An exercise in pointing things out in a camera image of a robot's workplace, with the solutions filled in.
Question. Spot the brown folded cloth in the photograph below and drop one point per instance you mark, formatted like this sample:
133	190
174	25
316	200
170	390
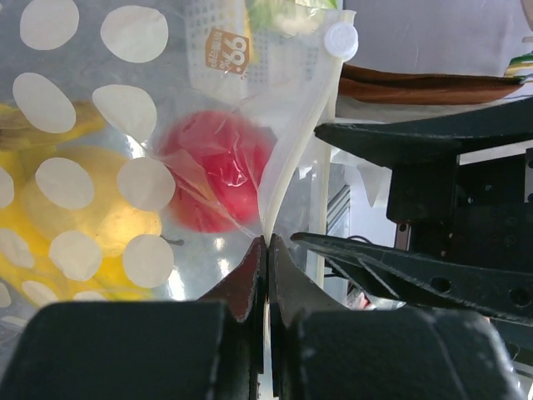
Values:
377	87

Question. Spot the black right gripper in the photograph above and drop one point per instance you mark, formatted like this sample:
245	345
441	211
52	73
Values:
476	219

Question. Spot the red apple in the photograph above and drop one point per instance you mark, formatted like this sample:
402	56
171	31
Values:
217	159

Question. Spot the white cloth garment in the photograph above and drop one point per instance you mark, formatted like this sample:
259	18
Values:
374	181

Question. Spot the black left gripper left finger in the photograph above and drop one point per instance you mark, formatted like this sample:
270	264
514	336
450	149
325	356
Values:
211	348

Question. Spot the white cauliflower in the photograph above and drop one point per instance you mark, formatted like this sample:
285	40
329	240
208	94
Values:
288	17

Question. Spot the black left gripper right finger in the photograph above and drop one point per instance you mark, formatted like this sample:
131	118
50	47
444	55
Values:
322	349

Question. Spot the yellow clothes hanger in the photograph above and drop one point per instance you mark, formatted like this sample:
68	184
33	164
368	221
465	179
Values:
521	66

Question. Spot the white perforated plastic basket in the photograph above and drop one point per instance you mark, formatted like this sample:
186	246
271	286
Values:
228	61

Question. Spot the small yellow banana bunch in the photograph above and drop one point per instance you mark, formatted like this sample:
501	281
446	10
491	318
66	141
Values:
72	266

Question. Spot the clear polka dot zip bag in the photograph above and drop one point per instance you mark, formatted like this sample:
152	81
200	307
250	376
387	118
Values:
140	136

